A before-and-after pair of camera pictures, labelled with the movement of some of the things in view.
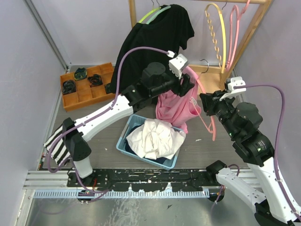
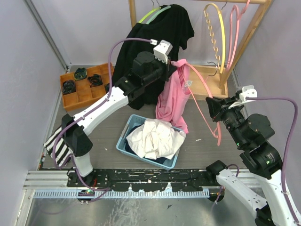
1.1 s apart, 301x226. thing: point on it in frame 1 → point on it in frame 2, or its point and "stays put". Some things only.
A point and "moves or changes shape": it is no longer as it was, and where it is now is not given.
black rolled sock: x=95 y=80 stays put
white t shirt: x=155 y=139 stays put
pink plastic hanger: x=239 y=15 stays put
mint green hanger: x=163 y=10 stays put
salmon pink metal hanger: x=212 y=118 moves or changes shape
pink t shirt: x=177 y=109 moves or changes shape
